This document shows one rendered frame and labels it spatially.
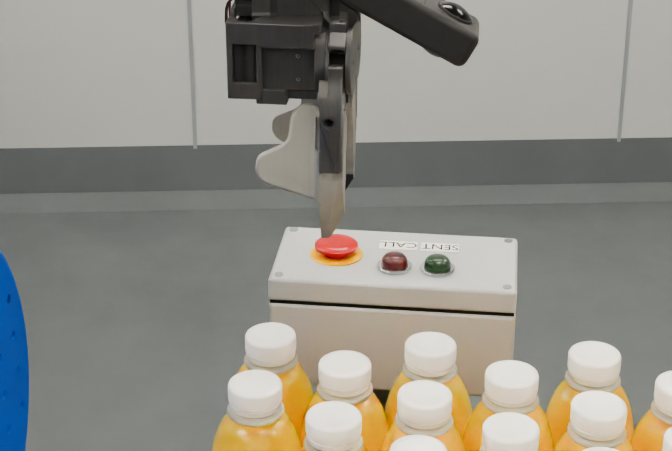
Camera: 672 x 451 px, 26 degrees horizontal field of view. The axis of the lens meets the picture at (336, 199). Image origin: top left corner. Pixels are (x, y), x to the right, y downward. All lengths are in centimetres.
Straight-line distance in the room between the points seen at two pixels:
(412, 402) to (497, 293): 17
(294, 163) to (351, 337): 27
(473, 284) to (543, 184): 285
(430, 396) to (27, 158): 302
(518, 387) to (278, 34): 31
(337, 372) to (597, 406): 19
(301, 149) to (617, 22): 300
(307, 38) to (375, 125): 299
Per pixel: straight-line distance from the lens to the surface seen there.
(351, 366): 107
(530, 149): 399
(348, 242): 121
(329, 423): 101
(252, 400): 104
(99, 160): 397
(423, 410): 103
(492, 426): 101
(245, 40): 94
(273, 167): 97
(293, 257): 121
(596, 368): 109
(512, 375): 107
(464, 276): 118
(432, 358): 109
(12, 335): 110
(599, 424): 103
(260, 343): 110
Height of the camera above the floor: 165
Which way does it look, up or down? 25 degrees down
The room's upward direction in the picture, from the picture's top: straight up
